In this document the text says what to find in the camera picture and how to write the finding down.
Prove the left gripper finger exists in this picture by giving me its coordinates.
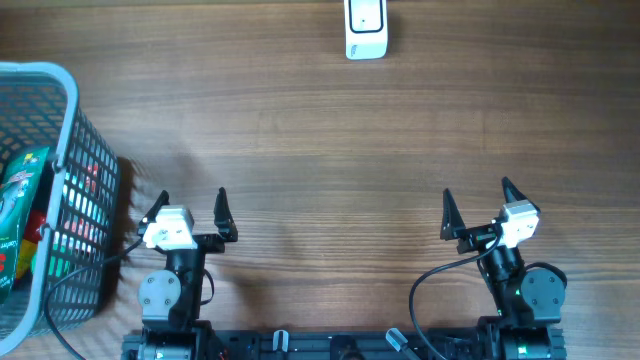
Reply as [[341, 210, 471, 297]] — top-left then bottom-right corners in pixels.
[[137, 190, 169, 236], [214, 187, 238, 242]]

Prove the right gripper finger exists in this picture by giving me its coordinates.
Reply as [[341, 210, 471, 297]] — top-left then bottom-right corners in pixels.
[[501, 177, 540, 213], [440, 188, 467, 240]]

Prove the red yellow sauce bottle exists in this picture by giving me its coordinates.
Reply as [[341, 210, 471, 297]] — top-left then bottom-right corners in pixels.
[[16, 209, 46, 280]]

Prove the green 3M gloves packet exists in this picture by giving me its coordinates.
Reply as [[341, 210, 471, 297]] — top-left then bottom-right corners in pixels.
[[1, 146, 50, 304]]

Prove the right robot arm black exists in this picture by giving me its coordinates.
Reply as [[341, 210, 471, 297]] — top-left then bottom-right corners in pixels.
[[427, 178, 568, 360]]

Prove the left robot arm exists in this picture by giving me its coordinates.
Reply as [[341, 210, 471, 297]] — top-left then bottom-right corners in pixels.
[[121, 187, 238, 360]]

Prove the white barcode scanner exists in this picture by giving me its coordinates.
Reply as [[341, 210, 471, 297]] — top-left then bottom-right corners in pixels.
[[343, 0, 389, 61]]

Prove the grey plastic mesh basket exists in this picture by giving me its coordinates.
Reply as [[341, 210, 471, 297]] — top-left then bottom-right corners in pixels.
[[1, 62, 121, 355]]

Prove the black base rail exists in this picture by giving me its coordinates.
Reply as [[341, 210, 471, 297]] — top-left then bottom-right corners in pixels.
[[121, 327, 568, 360]]

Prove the left camera cable black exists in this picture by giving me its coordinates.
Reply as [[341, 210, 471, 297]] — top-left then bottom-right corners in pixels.
[[42, 237, 145, 360]]

